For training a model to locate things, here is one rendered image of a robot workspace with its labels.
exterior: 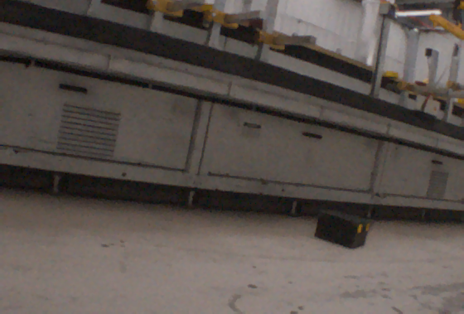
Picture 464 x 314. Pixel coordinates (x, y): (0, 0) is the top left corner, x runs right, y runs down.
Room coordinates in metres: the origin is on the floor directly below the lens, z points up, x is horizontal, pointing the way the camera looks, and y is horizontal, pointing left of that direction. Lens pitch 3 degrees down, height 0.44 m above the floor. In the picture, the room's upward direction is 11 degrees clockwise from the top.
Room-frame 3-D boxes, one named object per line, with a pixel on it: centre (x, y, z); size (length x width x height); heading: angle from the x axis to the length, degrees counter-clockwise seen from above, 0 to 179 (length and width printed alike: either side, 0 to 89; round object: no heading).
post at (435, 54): (2.68, -1.09, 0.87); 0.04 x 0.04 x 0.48; 33
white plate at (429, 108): (2.64, -1.08, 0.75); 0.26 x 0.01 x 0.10; 123
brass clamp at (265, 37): (2.02, -0.06, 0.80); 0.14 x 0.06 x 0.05; 123
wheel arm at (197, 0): (1.71, 0.32, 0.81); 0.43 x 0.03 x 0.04; 33
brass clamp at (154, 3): (1.75, 0.36, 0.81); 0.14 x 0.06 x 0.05; 123
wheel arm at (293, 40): (1.98, -0.10, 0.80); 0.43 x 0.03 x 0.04; 33
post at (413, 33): (2.55, -0.88, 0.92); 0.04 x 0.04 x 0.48; 33
